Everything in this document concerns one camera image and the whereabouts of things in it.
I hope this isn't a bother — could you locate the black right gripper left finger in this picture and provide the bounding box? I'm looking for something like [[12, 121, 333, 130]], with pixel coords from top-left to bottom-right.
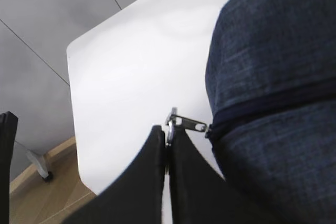
[[63, 125, 165, 223]]

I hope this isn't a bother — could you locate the silver zipper pull ring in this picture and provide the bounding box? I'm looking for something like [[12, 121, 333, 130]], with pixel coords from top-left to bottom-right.
[[164, 107, 211, 147]]

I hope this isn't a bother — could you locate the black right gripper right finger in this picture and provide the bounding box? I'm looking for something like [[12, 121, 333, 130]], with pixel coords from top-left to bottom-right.
[[169, 129, 252, 223]]

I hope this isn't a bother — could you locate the grey table leg with caster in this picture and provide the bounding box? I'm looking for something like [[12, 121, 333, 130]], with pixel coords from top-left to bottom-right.
[[15, 141, 54, 183]]

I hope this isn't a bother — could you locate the navy blue fabric lunch bag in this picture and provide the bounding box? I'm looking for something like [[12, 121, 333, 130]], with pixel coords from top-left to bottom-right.
[[205, 0, 335, 223]]

